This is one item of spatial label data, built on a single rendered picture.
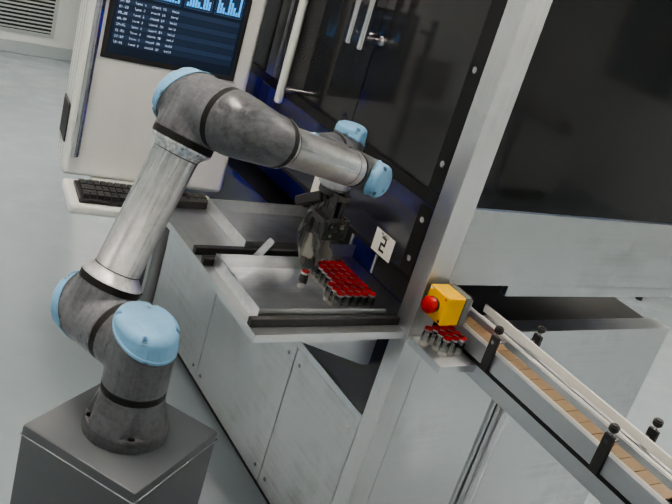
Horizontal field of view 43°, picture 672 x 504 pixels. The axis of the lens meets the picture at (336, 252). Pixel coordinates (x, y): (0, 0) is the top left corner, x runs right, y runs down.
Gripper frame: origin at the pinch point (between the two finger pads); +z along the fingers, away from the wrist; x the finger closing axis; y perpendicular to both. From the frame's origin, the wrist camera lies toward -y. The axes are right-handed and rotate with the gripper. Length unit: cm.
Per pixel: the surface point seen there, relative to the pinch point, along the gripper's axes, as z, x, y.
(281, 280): 7.3, -4.1, -2.4
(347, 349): 17.7, 9.8, 13.2
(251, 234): 7.3, -1.0, -28.2
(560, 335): 9, 71, 23
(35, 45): 88, 52, -532
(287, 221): 7.4, 15.2, -38.4
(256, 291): 7.2, -13.5, 3.2
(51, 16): 63, 60, -532
